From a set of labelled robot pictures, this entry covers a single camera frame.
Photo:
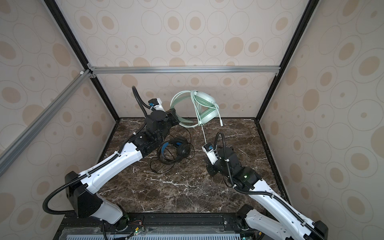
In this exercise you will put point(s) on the mint green headphones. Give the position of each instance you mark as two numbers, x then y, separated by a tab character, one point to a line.
205	107

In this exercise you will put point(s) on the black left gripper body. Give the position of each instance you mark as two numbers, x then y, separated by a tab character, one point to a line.
170	120

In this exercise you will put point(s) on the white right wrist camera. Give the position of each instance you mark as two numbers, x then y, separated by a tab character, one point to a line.
211	153

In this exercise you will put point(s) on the black right corner post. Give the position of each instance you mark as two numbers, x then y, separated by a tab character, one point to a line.
302	25

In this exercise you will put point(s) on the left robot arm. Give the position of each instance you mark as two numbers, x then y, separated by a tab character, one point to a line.
82	189

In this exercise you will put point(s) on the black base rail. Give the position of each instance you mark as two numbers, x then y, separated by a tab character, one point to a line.
160	226

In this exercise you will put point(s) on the aluminium left side rail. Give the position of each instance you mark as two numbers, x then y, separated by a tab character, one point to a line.
26	137

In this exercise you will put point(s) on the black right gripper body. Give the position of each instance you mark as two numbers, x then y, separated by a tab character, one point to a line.
217	169

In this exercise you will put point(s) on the aluminium frame rail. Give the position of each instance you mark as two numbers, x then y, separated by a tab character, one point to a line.
185	70

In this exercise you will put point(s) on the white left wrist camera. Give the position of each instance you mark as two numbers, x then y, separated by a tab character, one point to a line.
156	105

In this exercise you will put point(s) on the black headphones blue accents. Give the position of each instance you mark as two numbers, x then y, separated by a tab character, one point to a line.
174	150

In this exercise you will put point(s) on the black frame corner post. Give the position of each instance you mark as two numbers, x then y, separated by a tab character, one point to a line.
63	25

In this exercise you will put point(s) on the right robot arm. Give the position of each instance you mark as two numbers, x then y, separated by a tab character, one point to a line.
286	222

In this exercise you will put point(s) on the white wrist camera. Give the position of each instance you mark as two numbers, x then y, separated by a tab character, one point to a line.
156	105
211	153

